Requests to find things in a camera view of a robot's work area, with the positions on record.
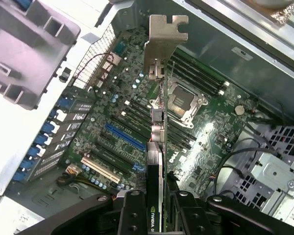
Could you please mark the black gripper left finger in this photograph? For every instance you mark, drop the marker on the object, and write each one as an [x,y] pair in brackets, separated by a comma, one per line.
[132,215]

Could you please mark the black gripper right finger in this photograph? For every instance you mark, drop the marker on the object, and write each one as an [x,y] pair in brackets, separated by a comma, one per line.
[186,215]

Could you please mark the white expansion slot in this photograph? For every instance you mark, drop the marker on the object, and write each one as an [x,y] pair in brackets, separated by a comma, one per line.
[100,170]

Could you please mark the blue expansion slot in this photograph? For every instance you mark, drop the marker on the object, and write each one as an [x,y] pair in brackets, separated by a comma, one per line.
[125,135]

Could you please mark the green motherboard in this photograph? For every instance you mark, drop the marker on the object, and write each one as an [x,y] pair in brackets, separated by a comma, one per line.
[210,137]

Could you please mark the gray power supply unit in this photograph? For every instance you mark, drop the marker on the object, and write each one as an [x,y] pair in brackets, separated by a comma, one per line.
[39,195]

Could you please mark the perforated metal disk bay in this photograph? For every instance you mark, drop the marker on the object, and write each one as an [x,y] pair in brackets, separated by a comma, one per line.
[272,169]

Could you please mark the metal CPU socket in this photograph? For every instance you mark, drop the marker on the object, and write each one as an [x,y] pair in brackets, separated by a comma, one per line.
[183,100]

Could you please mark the silver coin battery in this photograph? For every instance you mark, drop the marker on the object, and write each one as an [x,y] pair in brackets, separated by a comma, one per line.
[240,109]

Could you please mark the open dark gray PC case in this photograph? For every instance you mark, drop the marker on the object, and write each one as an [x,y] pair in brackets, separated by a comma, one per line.
[272,80]

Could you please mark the gray printed parts rack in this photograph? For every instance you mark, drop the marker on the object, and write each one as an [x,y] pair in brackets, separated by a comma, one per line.
[27,49]

